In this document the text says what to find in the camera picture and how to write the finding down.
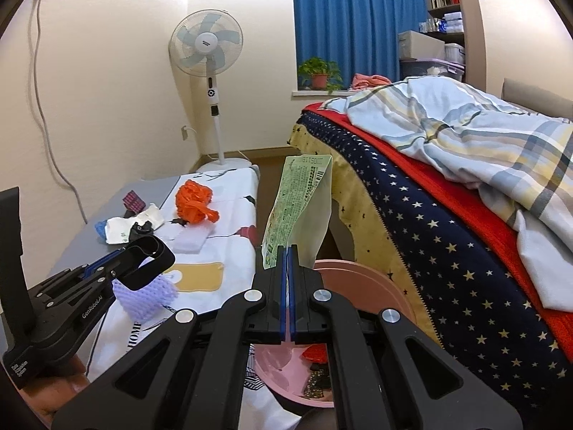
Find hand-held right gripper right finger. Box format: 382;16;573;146
289;244;522;430

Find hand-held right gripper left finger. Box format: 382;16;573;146
51;244;291;430

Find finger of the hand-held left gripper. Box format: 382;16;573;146
44;263;131;320
32;247;131;300

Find white printed wrapper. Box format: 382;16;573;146
104;204;166;245

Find black wrapper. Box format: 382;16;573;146
129;221;155;240

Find purple foam net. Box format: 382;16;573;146
111;273;176;323

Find black curled plastic piece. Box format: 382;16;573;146
115;235;176;291

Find pink plastic basin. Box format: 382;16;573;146
244;259;444;408

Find green printed snack packet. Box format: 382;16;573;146
261;154;334;272

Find white foam net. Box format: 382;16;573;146
172;226;213;254

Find orange plastic bag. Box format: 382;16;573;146
174;179;221;225

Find person's left hand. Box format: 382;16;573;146
20;353;92;427

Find grey low table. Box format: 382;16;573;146
29;175;180;287

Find red wrapper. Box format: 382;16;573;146
302;344;329;363

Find white printed tablecloth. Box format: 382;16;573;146
85;168;300;430

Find dark patterned wrapper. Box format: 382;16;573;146
302;365;333;399

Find yellow star bedsheet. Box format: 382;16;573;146
289;123;444;345

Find bed with starry cover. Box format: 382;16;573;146
298;112;573;413

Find red blanket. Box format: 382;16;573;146
302;102;573;368

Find white windowsill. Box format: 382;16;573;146
292;89;354;97

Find potted green plant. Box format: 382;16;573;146
298;57;345;95

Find pink folded cloth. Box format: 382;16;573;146
350;73;391;91

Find plaid quilt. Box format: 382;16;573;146
320;75;573;312

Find white standing fan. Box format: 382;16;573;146
169;9;254;173

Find purple lid storage box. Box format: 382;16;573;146
400;57;466;82

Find grey box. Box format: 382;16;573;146
398;30;446;60

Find blue curtain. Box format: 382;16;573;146
291;0;430;92

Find clear storage box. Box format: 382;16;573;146
443;44;466;66

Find beige headboard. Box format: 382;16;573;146
501;77;573;121

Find wooden bookshelf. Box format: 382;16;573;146
423;0;468;83

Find thin black cable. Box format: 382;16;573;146
86;309;111;372

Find grey bed frame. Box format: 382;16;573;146
327;215;359;263

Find grey wall cable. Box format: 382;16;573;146
29;0;88;225

